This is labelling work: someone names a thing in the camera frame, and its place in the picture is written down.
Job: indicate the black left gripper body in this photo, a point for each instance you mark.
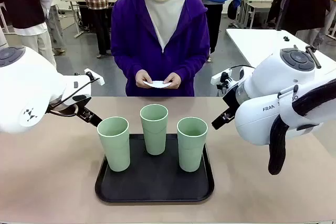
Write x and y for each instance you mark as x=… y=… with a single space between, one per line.
x=76 y=110

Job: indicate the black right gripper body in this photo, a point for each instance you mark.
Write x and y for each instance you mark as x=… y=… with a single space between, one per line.
x=232 y=98

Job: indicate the pale green plastic cup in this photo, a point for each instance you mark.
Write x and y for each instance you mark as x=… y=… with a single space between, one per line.
x=190 y=155
x=155 y=140
x=115 y=150

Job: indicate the white scalloped paper coaster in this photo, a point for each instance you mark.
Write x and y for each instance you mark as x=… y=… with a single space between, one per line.
x=157 y=84

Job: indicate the person's left purple-sleeved forearm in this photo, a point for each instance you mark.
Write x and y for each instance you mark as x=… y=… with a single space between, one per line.
x=194 y=64

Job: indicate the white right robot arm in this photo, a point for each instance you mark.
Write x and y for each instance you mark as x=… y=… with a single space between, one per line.
x=262 y=77

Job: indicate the person's right purple-sleeved forearm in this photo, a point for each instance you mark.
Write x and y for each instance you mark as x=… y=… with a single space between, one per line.
x=123 y=62

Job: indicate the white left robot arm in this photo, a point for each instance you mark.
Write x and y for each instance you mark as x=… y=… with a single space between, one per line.
x=26 y=85

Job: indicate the person's left hand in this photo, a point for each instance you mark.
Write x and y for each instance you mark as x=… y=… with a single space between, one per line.
x=175 y=81

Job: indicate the person's right hand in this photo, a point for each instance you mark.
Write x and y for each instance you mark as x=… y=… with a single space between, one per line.
x=143 y=78

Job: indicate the white side table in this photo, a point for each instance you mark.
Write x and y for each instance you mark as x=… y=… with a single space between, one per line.
x=252 y=43

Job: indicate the small black clamp piece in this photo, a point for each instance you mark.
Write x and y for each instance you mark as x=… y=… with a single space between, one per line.
x=286 y=38

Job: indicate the person in grey trousers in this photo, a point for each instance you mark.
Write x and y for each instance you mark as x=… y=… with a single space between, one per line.
x=56 y=24

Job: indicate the person in purple hoodie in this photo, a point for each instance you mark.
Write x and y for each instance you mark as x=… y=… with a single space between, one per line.
x=131 y=37

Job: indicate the black plastic serving tray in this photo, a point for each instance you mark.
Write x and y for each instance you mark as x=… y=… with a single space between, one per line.
x=157 y=184

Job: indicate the white background desk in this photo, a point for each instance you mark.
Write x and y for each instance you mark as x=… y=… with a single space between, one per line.
x=258 y=5

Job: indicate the black hanging coat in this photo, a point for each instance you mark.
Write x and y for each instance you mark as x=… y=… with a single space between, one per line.
x=302 y=3

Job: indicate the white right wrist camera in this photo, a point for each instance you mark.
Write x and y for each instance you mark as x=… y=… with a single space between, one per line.
x=219 y=77

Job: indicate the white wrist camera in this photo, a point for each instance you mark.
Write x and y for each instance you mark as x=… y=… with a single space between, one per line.
x=94 y=76
x=219 y=77

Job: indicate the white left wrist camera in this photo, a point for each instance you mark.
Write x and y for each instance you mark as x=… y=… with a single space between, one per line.
x=94 y=76

